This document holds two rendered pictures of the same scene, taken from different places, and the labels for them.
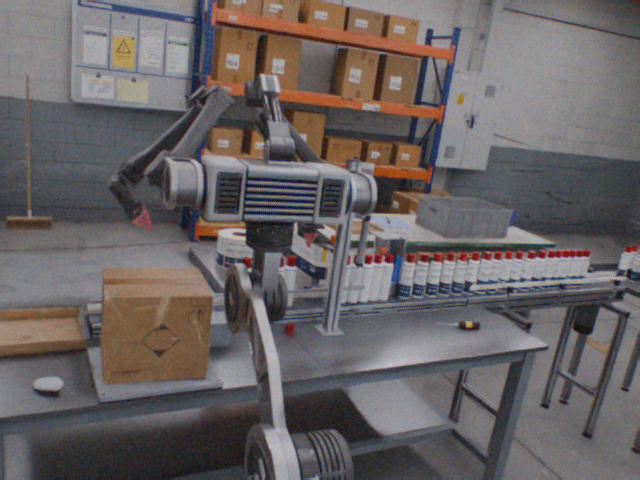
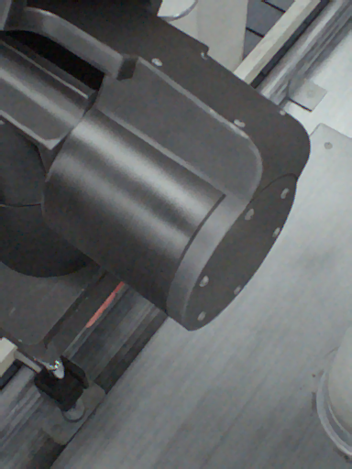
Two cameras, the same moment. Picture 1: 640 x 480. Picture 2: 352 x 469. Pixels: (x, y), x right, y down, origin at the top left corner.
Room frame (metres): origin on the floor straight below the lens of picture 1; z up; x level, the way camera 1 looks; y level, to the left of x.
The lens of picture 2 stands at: (2.49, 0.02, 1.49)
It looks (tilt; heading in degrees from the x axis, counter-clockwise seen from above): 62 degrees down; 156
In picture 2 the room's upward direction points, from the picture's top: 2 degrees counter-clockwise
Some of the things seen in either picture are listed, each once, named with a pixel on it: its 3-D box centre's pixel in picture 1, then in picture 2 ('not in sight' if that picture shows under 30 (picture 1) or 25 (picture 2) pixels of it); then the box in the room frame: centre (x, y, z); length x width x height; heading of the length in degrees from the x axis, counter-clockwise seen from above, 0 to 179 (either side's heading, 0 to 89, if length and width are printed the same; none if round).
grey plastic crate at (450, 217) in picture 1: (462, 217); not in sight; (4.28, -1.06, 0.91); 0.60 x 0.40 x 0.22; 118
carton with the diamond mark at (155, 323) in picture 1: (154, 322); not in sight; (1.61, 0.46, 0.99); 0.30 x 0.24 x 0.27; 113
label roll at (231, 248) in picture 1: (238, 249); not in sight; (2.57, 0.36, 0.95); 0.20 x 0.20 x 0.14
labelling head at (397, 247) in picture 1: (384, 263); not in sight; (2.47, -0.31, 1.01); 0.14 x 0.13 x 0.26; 119
